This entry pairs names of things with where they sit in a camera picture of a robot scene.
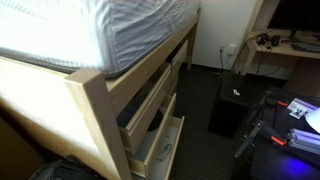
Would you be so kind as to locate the black orange clamp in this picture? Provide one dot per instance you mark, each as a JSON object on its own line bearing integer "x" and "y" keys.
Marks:
{"x": 268, "y": 99}
{"x": 266, "y": 131}

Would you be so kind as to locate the black backpack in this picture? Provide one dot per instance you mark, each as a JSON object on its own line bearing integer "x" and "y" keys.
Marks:
{"x": 69, "y": 168}

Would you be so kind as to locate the aluminium extrusion rail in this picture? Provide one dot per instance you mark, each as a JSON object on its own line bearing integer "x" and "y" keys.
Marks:
{"x": 305, "y": 141}

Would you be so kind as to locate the black headphones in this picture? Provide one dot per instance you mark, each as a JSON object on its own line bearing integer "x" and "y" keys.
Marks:
{"x": 263, "y": 38}

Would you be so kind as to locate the wooden drawer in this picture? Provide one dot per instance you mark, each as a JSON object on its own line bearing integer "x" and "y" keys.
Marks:
{"x": 176, "y": 58}
{"x": 136, "y": 117}
{"x": 156, "y": 133}
{"x": 171, "y": 146}

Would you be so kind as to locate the white fitted-sheet mattress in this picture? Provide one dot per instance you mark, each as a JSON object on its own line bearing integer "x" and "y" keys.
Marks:
{"x": 105, "y": 35}

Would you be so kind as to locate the white wall outlet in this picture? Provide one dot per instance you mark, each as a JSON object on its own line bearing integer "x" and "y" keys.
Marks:
{"x": 229, "y": 50}

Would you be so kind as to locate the black monitor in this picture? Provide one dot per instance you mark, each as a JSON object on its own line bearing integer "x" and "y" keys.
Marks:
{"x": 296, "y": 15}

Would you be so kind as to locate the light wooden bed frame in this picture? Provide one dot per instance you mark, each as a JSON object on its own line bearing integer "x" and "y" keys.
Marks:
{"x": 76, "y": 114}

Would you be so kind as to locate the black orange clamp far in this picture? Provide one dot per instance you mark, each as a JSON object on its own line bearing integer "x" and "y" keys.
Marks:
{"x": 268, "y": 99}

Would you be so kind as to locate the white cloth in drawer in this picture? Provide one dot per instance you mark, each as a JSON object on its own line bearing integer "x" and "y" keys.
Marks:
{"x": 162, "y": 155}

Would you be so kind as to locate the black keyboard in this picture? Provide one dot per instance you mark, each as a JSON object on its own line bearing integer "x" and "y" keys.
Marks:
{"x": 306, "y": 47}

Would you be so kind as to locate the black box with logo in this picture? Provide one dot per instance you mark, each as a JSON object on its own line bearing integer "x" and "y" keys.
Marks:
{"x": 235, "y": 96}

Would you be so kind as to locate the silver metal bracket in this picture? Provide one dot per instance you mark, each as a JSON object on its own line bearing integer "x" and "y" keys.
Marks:
{"x": 299, "y": 108}

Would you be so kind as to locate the black orange clamp near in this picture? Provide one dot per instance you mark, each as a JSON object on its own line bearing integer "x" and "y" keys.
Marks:
{"x": 266, "y": 131}

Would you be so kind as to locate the light wooden desk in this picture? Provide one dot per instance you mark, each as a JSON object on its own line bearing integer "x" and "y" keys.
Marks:
{"x": 305, "y": 76}

